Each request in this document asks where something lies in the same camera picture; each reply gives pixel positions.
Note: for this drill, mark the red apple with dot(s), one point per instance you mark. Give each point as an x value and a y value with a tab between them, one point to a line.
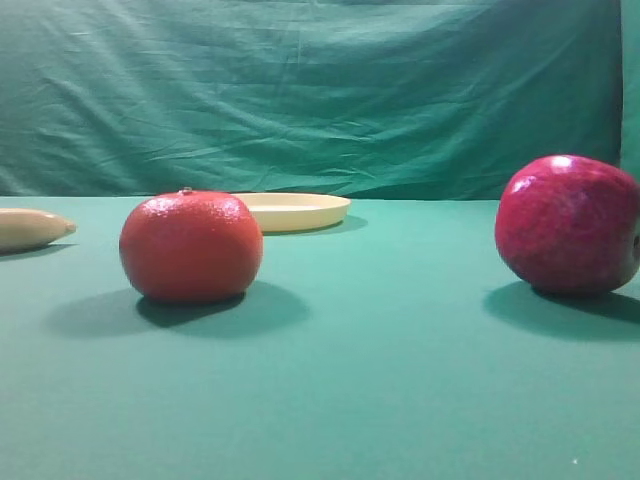
569	225

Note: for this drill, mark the yellow plate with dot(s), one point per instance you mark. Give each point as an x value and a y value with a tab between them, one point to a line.
292	212

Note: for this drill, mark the green table cloth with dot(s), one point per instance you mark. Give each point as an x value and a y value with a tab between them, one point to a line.
396	345

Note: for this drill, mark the orange tangerine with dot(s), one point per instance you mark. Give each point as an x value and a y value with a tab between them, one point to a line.
191	246

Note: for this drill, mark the green backdrop cloth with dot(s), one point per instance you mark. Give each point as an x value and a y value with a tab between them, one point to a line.
368	99

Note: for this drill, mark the pale yellow banana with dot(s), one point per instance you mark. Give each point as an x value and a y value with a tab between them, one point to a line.
23	229

